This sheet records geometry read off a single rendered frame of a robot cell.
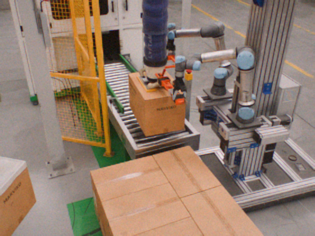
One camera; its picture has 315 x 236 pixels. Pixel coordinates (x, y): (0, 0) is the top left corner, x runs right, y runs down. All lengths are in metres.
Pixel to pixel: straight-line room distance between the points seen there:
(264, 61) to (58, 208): 2.38
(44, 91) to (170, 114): 1.25
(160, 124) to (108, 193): 0.81
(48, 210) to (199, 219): 1.60
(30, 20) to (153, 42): 1.08
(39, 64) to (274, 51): 2.08
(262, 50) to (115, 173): 1.61
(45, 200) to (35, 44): 1.57
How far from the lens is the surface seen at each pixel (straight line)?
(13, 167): 2.43
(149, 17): 2.87
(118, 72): 4.80
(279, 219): 3.47
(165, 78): 2.93
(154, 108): 2.96
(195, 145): 3.36
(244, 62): 2.37
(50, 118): 3.50
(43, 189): 3.72
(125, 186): 2.79
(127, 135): 3.28
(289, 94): 3.06
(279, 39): 2.80
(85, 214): 3.36
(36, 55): 3.20
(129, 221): 2.54
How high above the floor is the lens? 2.49
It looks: 32 degrees down
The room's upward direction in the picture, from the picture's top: straight up
